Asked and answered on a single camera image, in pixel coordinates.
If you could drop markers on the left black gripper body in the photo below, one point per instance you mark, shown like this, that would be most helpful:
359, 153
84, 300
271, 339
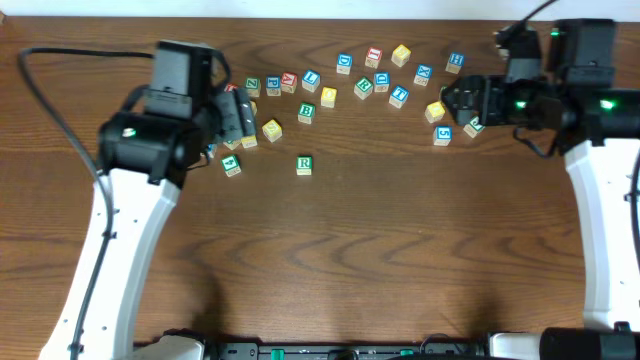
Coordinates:
232, 118

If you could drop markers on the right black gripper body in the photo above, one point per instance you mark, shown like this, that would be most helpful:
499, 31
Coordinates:
505, 100

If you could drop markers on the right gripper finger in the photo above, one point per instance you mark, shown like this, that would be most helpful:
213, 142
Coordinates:
461, 114
451, 91

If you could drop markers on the green r block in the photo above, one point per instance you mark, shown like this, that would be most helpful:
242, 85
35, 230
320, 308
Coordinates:
304, 165
363, 88

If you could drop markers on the yellow O block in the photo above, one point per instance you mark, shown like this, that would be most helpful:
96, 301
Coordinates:
328, 97

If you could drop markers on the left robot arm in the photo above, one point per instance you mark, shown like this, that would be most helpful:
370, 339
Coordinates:
162, 131

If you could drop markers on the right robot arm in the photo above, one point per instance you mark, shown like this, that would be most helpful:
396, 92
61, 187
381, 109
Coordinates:
569, 90

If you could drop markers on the green J block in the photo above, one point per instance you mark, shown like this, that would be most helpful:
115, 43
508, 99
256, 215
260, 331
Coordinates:
474, 127

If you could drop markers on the yellow block upper left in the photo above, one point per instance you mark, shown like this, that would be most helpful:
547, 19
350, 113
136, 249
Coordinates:
253, 107

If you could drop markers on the yellow block right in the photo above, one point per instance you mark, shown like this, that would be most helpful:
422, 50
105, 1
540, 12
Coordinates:
434, 112

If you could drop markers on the green tilted letter block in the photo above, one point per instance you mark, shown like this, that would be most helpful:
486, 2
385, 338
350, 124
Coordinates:
231, 145

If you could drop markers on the red U block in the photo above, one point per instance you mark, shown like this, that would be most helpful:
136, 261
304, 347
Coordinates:
230, 87

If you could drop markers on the yellow block beside green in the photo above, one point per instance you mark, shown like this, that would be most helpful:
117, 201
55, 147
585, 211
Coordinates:
249, 141

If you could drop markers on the blue 5 block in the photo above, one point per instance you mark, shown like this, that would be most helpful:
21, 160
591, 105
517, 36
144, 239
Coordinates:
442, 135

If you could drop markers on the blue H block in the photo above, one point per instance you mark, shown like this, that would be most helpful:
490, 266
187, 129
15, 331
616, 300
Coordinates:
455, 63

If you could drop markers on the blue X block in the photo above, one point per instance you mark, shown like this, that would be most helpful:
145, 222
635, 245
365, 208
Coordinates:
423, 75

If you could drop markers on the blue L block lower left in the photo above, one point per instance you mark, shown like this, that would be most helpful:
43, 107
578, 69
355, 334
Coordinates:
211, 150

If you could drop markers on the blue l block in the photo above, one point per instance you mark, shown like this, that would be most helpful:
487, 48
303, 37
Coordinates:
211, 150
311, 80

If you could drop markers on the green Z block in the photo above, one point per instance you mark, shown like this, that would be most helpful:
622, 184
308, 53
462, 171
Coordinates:
253, 86

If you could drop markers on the yellow S block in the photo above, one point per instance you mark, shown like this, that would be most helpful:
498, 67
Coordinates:
272, 130

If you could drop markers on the green 4 block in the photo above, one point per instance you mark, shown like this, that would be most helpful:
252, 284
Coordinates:
231, 165

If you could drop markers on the blue P block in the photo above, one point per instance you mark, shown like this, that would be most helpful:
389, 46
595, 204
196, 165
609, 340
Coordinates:
273, 85

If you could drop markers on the blue T block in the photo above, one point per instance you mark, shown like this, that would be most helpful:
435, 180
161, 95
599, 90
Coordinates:
398, 96

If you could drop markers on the yellow block top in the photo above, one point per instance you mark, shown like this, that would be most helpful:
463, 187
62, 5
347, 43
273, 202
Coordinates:
401, 55

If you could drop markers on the red A block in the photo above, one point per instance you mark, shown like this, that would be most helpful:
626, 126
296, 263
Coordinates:
289, 82

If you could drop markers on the blue D block middle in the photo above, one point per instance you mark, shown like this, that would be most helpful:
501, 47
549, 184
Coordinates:
381, 82

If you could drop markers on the blue d block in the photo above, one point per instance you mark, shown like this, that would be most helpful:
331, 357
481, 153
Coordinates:
381, 82
344, 64

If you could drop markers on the green B block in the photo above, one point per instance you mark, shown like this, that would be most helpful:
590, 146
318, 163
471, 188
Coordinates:
306, 113

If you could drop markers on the red I block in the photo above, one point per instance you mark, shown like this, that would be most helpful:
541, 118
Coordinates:
373, 57

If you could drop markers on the blue D block top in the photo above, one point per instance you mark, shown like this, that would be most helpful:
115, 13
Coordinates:
344, 64

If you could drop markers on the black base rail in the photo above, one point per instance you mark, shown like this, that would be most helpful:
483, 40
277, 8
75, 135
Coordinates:
433, 349

